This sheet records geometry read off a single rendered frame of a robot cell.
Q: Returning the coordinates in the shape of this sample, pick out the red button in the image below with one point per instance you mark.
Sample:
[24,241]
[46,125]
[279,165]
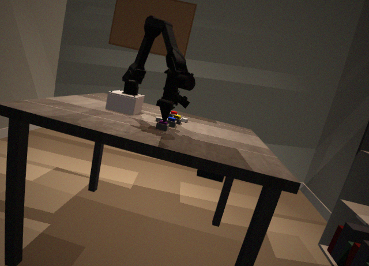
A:
[172,113]

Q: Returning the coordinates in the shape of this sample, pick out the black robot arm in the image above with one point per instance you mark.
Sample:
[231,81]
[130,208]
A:
[177,74]

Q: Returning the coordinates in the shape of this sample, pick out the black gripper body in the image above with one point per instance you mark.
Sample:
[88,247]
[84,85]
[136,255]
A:
[167,100]

